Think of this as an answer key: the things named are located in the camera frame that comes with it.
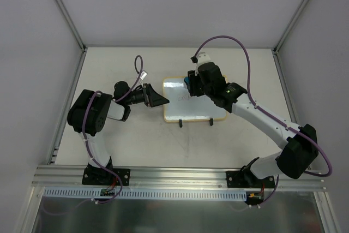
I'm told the blue whiteboard eraser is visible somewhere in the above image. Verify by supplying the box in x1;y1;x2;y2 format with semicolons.
184;77;189;87

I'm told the yellow framed whiteboard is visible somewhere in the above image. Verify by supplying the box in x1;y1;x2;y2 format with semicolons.
163;76;227;122

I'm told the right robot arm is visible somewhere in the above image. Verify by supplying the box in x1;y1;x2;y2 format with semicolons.
184;62;318;188

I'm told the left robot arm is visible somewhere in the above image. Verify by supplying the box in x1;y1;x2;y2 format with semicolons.
67;81;170;186

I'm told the whiteboard stand with black feet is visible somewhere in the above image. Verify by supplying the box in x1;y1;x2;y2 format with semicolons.
178;118;214;128

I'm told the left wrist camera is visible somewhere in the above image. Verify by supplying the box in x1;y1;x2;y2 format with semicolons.
140;70;148;80

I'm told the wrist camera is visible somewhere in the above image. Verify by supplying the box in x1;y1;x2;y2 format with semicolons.
190;52;212;66
140;70;148;80

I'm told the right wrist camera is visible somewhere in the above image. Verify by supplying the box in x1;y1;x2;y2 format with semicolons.
190;52;212;66

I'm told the right aluminium frame post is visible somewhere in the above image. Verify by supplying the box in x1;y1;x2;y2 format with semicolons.
272;0;328;53

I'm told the aluminium frame post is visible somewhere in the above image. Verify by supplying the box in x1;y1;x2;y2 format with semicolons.
40;0;87;52
272;0;328;53

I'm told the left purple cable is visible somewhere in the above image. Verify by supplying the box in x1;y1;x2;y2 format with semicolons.
43;55;143;215

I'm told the purple cable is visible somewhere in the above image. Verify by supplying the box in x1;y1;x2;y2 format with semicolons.
194;35;334;212
43;55;143;215

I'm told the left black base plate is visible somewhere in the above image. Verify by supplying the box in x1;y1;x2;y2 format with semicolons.
82;165;130;186

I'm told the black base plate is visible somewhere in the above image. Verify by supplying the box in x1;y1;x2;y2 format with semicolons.
82;165;130;186
226;170;275;189

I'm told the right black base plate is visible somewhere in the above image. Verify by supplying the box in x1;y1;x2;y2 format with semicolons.
226;170;275;189

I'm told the aluminium rail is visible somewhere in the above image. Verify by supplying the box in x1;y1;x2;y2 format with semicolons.
31;165;328;192

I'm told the left aluminium frame post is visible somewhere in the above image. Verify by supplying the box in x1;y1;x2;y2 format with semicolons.
40;0;87;52

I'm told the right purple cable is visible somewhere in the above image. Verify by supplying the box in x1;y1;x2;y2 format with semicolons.
194;35;334;212

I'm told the white slotted cable duct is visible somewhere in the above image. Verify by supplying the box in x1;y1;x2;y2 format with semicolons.
43;187;247;202

